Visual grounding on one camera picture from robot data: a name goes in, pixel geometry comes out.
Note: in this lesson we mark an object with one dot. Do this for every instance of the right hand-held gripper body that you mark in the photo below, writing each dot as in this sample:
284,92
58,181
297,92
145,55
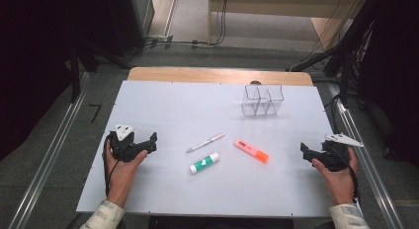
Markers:
334,156

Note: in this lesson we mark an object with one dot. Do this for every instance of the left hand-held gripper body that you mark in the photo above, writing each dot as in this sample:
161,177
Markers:
123,150

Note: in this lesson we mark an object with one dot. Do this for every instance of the white pen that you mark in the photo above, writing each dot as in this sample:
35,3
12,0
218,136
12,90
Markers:
206,143

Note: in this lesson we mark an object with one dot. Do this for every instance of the green glue stick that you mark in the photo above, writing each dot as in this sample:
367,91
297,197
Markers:
204,162

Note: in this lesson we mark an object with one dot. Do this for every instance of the orange highlighter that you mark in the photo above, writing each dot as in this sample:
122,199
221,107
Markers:
250,150

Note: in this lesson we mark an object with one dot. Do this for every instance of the clear plastic organizer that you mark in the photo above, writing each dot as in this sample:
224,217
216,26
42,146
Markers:
245,105

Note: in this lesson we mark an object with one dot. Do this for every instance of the person's left hand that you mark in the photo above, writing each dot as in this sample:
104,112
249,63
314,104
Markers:
120,179

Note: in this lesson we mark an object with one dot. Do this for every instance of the person's right hand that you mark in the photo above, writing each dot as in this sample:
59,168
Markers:
341,186

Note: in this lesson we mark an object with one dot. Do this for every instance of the white table board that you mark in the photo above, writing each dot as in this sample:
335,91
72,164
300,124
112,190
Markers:
164,107

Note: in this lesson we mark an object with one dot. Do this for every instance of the black tripod stand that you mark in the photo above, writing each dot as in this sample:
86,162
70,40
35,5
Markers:
75,74

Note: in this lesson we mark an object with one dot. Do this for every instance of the dark curtain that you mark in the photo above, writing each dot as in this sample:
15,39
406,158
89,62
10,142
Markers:
398,74
33,58

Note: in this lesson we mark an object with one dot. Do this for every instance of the dark cabinet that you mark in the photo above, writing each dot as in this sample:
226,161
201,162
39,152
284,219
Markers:
131,21

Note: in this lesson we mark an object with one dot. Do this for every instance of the light wooden furniture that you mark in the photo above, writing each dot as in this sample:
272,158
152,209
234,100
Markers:
273,5

